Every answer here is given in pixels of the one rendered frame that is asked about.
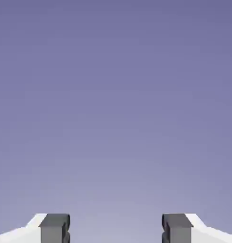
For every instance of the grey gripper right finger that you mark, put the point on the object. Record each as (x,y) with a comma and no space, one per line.
(180,229)

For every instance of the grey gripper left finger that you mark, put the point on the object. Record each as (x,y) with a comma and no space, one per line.
(51,229)

